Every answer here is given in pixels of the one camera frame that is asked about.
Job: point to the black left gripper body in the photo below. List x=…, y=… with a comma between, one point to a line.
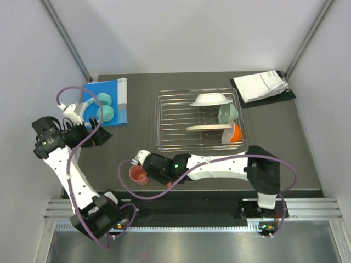
x=77, y=133

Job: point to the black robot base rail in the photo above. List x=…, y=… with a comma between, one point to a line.
x=233, y=207

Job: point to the black clipboard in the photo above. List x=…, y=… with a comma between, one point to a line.
x=285, y=96

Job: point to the white plate blue rim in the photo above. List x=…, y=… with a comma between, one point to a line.
x=210, y=99

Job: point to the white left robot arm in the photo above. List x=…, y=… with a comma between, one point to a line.
x=93, y=214

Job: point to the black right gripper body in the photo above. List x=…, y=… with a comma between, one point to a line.
x=163, y=178

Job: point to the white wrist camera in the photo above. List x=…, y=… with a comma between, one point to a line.
x=140, y=157
x=72, y=112

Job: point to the white paper stack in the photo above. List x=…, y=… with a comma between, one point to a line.
x=260, y=86

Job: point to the pink plastic cup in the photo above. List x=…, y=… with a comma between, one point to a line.
x=138, y=175

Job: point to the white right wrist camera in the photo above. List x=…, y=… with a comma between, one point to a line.
x=140, y=157

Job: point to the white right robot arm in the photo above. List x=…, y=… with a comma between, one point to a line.
x=257, y=166

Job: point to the mint green ceramic bowl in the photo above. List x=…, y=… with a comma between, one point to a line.
x=227, y=113

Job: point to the grey slotted cable duct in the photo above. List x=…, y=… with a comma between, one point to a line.
x=252, y=226

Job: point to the chrome wire dish rack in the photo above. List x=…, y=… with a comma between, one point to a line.
x=173, y=114

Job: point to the white bowl orange outside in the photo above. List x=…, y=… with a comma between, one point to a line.
x=232, y=135

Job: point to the blue book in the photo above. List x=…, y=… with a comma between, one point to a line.
x=117, y=89

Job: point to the pink plate with leaf motif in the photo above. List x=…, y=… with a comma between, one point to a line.
x=210, y=127

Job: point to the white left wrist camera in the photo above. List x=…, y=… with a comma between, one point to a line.
x=72, y=112

